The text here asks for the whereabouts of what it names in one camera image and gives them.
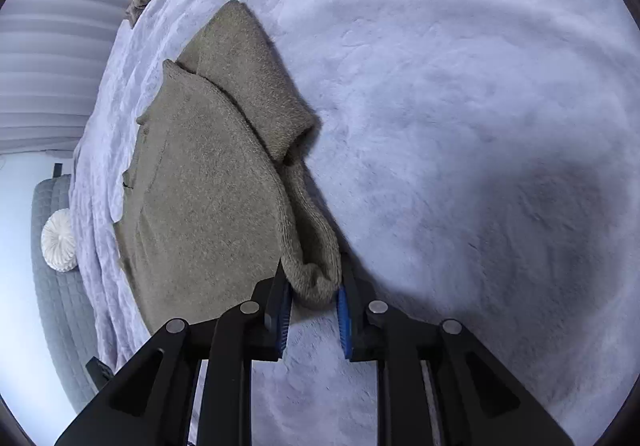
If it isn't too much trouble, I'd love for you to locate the grey quilted headboard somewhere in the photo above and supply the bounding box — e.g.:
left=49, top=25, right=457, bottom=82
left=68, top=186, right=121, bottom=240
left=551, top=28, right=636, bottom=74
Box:
left=31, top=174, right=108, bottom=414

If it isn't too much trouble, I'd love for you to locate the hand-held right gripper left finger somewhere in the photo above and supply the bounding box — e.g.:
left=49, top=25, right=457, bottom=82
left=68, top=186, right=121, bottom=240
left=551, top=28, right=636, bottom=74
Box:
left=54, top=271, right=294, bottom=446

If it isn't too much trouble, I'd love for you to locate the grey curtain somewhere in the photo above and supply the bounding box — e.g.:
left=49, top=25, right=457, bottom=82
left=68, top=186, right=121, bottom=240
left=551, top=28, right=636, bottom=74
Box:
left=0, top=0, right=172, bottom=157

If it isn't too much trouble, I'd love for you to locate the round white pleated cushion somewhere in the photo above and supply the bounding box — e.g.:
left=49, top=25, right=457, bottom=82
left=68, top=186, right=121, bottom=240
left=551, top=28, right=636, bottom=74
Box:
left=41, top=208, right=79, bottom=273

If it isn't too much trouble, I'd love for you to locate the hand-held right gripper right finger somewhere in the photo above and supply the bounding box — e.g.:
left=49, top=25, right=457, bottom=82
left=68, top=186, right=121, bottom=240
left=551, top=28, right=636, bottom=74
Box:
left=336, top=252, right=574, bottom=446

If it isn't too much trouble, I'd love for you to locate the lavender plush blanket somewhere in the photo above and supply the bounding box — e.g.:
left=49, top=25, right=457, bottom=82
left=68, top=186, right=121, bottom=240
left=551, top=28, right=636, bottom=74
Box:
left=67, top=0, right=640, bottom=446

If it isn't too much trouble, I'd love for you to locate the olive knit sweater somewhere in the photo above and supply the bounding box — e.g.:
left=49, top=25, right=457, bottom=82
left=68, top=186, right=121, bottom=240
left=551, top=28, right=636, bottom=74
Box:
left=116, top=0, right=346, bottom=337

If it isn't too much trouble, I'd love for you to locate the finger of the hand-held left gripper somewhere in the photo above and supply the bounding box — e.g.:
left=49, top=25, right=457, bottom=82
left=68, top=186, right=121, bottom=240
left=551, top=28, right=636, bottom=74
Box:
left=85, top=356, right=115, bottom=391

